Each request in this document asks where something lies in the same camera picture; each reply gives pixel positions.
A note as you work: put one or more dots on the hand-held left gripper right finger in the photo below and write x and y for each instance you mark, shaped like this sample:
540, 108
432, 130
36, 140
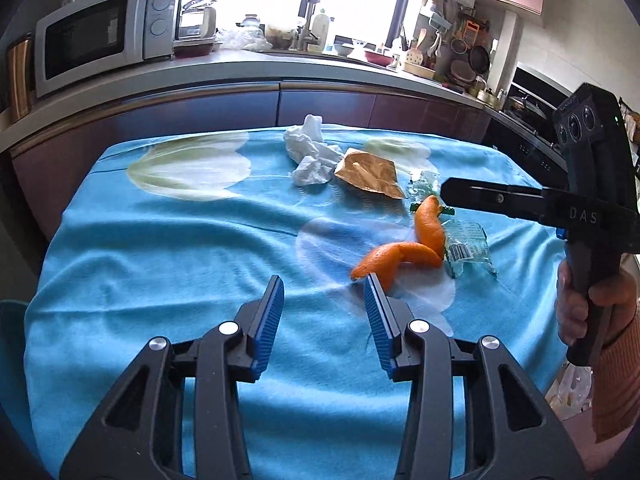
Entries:
377, 320

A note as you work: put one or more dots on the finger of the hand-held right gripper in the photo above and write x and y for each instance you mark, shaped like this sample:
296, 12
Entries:
490, 197

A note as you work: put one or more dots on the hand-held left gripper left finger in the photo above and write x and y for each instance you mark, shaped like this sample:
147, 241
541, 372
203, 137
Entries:
267, 325

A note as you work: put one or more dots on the clear plastic wrapper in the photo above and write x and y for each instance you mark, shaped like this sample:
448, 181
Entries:
465, 250

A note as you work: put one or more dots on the orange peel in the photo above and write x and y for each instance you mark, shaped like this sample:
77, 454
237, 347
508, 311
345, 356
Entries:
400, 255

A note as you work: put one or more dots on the gold foil wrapper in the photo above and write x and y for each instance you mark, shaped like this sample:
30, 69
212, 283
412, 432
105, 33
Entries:
370, 172

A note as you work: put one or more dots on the person's right forearm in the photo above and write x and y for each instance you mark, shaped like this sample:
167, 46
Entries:
617, 385

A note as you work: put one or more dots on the person's right hand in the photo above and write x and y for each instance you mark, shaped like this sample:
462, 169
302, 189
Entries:
620, 295

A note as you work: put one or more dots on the black cooker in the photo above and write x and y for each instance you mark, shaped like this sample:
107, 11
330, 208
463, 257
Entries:
525, 110

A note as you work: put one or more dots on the blue floral tablecloth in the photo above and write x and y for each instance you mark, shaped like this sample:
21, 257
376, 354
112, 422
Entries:
175, 260

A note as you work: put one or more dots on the black frying pan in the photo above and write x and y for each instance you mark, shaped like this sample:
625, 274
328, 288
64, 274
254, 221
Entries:
479, 59

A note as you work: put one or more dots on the crumpled white tissue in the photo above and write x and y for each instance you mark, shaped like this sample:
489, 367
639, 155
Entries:
311, 172
310, 137

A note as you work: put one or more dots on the red bowl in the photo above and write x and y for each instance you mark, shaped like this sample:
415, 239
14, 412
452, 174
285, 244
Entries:
379, 58

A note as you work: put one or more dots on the white plastic bag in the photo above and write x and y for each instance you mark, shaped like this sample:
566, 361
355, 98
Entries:
570, 390

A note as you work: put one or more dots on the small white bowl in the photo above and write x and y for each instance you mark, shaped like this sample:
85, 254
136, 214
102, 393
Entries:
344, 49

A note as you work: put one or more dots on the brown base cabinets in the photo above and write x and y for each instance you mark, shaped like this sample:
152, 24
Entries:
200, 110

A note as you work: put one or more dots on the white soap bottle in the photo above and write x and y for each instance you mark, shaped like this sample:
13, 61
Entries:
321, 32

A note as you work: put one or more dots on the light kitchen counter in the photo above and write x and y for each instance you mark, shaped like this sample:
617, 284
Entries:
225, 70

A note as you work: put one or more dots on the metal faucet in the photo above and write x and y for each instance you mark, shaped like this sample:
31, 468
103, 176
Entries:
310, 10

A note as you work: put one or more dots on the clear plastic bag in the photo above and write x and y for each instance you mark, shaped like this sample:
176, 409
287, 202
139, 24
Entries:
245, 40

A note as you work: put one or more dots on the dark food container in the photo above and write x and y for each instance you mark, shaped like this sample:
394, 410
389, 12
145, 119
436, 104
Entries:
197, 47

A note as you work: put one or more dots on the glass kettle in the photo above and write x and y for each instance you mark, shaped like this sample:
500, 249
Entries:
197, 17

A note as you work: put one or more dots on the white microwave oven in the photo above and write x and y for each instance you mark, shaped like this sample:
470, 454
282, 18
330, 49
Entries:
80, 35

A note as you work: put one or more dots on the copper travel tumbler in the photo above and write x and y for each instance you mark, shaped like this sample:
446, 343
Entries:
20, 80

